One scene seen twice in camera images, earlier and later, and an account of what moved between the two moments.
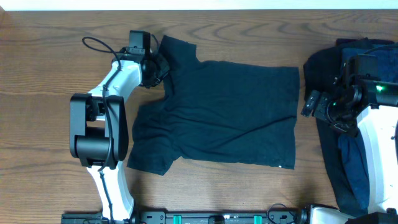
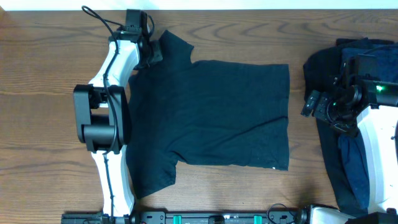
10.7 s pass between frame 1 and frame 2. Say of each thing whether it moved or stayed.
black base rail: stayed
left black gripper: moved
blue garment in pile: stayed
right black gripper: stayed
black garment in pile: stayed
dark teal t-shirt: moved
